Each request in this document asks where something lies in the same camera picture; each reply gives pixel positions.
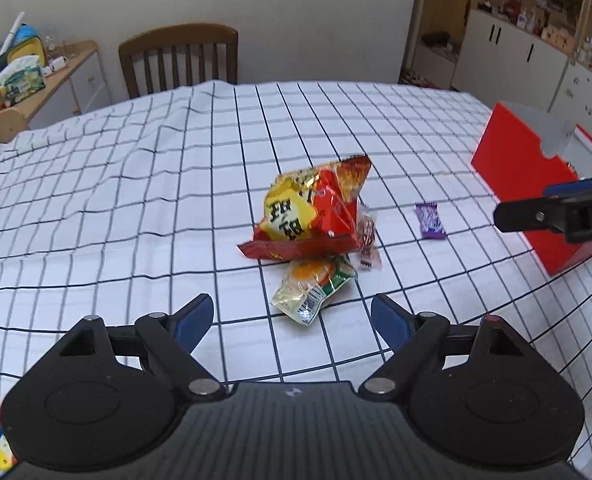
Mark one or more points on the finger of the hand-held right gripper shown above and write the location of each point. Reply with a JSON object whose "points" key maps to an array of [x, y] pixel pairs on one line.
{"points": [[570, 188], [525, 215]]}

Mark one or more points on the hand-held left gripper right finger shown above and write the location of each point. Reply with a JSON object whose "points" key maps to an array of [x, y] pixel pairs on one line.
{"points": [[390, 320]]}

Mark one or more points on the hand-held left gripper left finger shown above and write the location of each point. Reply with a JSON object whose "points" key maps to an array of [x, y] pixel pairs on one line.
{"points": [[196, 317]]}

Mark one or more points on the red and white cardboard box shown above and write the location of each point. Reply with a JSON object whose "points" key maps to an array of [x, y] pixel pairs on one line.
{"points": [[515, 155]]}

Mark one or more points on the red white candy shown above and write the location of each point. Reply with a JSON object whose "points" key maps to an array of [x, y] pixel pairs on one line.
{"points": [[368, 235]]}

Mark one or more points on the orange jelly packet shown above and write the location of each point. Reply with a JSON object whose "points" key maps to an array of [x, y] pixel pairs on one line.
{"points": [[306, 282]]}

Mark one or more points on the purple candy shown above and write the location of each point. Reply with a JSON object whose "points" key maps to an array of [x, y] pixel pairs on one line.
{"points": [[429, 220]]}

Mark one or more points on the red yellow chip bag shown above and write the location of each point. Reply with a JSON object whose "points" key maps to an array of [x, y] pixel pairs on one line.
{"points": [[321, 205]]}

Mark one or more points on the checked white tablecloth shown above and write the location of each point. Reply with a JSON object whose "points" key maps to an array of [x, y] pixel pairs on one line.
{"points": [[151, 185]]}

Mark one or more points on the row of shoes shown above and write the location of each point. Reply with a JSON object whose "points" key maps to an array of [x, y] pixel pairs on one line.
{"points": [[420, 78]]}

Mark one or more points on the black shoes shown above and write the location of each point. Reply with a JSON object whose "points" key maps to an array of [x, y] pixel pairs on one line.
{"points": [[435, 37]]}

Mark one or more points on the wooden chair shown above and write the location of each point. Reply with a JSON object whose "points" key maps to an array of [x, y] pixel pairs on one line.
{"points": [[176, 55]]}

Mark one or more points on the white wooden side cabinet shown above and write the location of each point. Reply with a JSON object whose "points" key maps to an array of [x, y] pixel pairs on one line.
{"points": [[71, 85]]}

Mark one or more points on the green tissue pack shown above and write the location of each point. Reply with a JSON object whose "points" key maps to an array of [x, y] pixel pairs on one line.
{"points": [[23, 78]]}

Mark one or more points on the white stick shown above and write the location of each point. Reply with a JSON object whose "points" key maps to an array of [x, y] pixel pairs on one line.
{"points": [[13, 30]]}

